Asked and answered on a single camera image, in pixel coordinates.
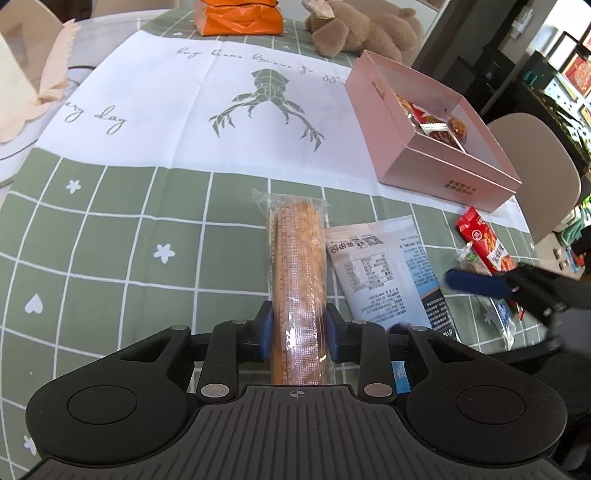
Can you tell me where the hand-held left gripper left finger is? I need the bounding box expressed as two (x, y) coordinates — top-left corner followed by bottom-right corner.
(119, 300), (278, 403)

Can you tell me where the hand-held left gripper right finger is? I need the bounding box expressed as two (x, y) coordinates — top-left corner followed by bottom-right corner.
(323, 302), (482, 403)

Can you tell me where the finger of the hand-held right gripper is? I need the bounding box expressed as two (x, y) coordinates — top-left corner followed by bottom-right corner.
(444, 269), (522, 302)

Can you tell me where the red snack stick packet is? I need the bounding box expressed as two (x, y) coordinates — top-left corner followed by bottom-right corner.
(455, 206), (519, 274)

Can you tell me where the long waffle stick packet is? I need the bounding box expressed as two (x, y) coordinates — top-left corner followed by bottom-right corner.
(252, 188), (334, 386)

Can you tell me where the pink cardboard box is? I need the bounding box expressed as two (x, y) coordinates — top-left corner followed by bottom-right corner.
(345, 50), (523, 214)

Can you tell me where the red chicken snack packet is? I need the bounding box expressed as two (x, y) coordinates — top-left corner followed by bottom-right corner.
(411, 104), (445, 136)

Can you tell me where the brown biscuit clear packet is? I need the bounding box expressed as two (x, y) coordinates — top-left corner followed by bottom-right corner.
(457, 244), (525, 352)

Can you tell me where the blue snack packet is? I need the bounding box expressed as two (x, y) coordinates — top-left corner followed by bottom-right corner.
(324, 215), (459, 393)

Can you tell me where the beige chair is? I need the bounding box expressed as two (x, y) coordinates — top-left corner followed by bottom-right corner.
(487, 113), (583, 244)
(0, 9), (64, 49)

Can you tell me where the orange wrapped pastry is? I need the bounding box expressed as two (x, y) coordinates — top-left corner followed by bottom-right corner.
(421, 122), (465, 151)

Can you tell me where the yellow wrapped pastry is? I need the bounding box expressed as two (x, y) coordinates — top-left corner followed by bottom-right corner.
(392, 95), (416, 121)

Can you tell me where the black shelf unit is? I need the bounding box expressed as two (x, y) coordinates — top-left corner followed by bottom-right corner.
(413, 0), (591, 121)

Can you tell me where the white printed paper mat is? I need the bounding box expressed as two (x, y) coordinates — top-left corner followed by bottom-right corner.
(31, 18), (532, 232)

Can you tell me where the brown plush bear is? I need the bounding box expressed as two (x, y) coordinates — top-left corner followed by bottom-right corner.
(302, 0), (426, 58)

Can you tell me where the orange plastic bag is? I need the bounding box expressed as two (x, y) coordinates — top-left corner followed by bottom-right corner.
(193, 0), (284, 38)

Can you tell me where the cartoon print food cover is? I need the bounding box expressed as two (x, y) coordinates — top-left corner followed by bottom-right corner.
(0, 18), (83, 145)

